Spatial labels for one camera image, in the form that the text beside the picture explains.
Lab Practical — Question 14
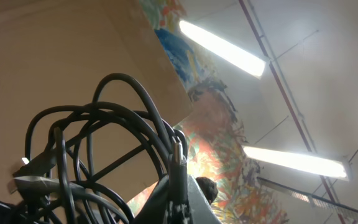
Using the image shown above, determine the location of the lower fluorescent ceiling light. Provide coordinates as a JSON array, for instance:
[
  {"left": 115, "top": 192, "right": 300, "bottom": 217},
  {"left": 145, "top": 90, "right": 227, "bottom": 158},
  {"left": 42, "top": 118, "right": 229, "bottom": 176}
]
[{"left": 242, "top": 146, "right": 351, "bottom": 180}]

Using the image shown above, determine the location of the upper fluorescent ceiling light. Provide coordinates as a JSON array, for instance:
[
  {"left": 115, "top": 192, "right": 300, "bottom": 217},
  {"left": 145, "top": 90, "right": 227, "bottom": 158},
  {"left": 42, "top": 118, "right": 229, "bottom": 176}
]
[{"left": 179, "top": 20, "right": 267, "bottom": 78}]

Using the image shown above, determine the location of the red ceiling pipe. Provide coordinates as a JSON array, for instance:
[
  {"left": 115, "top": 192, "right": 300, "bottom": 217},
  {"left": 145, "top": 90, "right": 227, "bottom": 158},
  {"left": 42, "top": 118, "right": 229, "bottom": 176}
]
[{"left": 237, "top": 0, "right": 347, "bottom": 224}]

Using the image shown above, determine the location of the fluorescent ceiling light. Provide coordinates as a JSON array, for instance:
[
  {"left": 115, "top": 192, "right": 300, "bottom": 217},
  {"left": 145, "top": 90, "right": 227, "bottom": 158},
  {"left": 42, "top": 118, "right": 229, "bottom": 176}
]
[
  {"left": 179, "top": 20, "right": 267, "bottom": 78},
  {"left": 242, "top": 146, "right": 351, "bottom": 180}
]

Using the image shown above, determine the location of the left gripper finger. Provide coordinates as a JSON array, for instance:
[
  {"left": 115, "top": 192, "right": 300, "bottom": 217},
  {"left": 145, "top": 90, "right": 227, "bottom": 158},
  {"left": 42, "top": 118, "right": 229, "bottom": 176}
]
[{"left": 132, "top": 175, "right": 221, "bottom": 224}]

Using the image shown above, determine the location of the colourful wall mural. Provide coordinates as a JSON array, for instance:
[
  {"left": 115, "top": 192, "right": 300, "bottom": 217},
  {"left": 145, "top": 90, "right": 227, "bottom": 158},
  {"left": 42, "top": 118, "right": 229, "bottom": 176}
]
[{"left": 140, "top": 0, "right": 289, "bottom": 223}]

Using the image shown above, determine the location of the black cable bundle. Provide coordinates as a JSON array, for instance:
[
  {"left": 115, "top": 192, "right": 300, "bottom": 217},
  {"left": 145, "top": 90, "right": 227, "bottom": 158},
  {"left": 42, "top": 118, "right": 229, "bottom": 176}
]
[{"left": 0, "top": 72, "right": 189, "bottom": 224}]

